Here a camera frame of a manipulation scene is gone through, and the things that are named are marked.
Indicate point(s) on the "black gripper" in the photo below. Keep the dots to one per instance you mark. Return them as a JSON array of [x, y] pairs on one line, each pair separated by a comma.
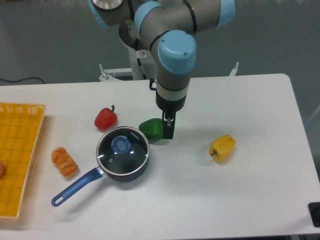
[[169, 109]]

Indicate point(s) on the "glass lid blue knob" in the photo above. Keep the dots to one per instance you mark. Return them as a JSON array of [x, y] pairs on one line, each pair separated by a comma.
[[123, 151]]

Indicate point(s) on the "dark blue saucepan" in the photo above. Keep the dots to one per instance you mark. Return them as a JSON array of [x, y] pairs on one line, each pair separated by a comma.
[[92, 175]]

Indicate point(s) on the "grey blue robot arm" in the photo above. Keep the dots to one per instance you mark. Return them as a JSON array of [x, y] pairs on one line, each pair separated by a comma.
[[168, 34]]

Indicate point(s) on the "green bell pepper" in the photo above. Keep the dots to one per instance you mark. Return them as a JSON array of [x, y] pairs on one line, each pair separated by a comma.
[[152, 129]]

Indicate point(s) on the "yellow bell pepper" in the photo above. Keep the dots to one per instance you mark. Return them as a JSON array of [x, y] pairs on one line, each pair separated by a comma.
[[222, 147]]

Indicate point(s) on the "red bell pepper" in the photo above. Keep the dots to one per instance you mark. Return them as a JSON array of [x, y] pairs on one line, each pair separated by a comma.
[[105, 118]]

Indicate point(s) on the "toy croissant bread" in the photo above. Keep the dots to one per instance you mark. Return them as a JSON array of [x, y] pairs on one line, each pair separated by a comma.
[[64, 162]]

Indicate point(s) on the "yellow woven basket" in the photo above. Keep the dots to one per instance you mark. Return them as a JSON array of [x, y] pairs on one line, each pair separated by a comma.
[[20, 126]]

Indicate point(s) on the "black table corner device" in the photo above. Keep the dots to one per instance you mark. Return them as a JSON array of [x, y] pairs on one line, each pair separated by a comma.
[[314, 210]]

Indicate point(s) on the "pink item in basket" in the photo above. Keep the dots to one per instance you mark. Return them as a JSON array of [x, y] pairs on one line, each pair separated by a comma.
[[2, 169]]

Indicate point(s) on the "white bracket right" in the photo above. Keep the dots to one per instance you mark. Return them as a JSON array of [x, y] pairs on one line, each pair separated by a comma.
[[234, 70]]

